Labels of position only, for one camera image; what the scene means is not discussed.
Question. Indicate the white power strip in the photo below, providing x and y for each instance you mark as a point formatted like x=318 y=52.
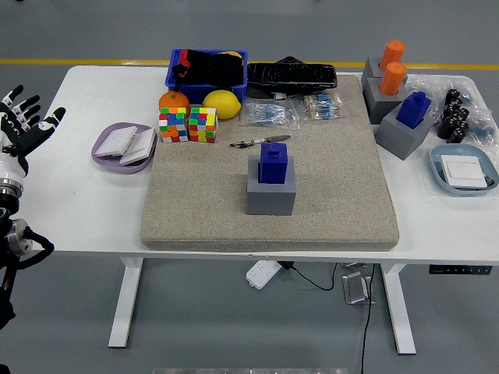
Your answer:
x=262 y=274

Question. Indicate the orange cylinder seal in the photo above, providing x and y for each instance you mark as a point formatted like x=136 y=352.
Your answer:
x=391 y=80
x=393 y=52

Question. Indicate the yellow item in bin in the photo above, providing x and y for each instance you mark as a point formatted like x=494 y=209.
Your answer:
x=232 y=54

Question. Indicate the silver metal bracket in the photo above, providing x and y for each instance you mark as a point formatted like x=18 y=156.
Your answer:
x=352 y=265
x=354 y=288

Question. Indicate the black capacitors cluster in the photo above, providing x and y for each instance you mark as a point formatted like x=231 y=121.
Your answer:
x=452 y=124

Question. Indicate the colourful puzzle cube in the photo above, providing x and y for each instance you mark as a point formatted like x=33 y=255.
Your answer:
x=172 y=125
x=202 y=124

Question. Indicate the blue plastic bin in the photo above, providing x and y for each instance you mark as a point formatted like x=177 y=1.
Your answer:
x=195 y=92

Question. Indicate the black cloth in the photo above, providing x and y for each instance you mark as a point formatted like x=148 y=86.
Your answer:
x=214 y=70

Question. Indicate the clear plastic bag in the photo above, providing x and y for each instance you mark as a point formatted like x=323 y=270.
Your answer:
x=429 y=83

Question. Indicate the grey-brown mat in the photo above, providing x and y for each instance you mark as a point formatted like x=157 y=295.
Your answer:
x=331 y=195

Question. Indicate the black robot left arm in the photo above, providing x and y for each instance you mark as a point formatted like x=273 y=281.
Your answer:
x=8 y=296

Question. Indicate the orange fruit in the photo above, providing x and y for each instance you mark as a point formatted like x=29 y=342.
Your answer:
x=173 y=100

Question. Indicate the white table leg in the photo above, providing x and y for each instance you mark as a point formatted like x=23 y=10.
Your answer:
x=399 y=311
x=124 y=304

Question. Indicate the purple plate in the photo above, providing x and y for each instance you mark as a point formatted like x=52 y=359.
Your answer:
x=102 y=161

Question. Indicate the yellow lemon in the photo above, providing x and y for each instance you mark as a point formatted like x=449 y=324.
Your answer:
x=222 y=104

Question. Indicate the light blue plate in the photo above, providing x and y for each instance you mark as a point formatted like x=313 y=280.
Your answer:
x=436 y=159

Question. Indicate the bag of blue resistors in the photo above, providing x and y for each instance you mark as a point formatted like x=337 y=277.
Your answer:
x=269 y=115

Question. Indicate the bag of beige resistors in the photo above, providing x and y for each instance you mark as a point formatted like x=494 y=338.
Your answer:
x=321 y=107

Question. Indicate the blue square seal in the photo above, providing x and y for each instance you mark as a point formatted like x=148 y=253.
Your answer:
x=274 y=163
x=413 y=111

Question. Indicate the black desk control panel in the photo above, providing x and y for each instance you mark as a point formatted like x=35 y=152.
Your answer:
x=460 y=269

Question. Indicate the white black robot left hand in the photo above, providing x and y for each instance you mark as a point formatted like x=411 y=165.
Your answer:
x=23 y=140

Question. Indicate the bag of blue components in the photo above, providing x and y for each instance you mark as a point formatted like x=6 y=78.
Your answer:
x=481 y=132

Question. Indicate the grey seal holder block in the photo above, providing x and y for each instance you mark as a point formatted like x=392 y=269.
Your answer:
x=271 y=200
x=370 y=72
x=397 y=140
x=380 y=109

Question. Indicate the black wrapped keyboard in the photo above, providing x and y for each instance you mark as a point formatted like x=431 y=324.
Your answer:
x=292 y=76

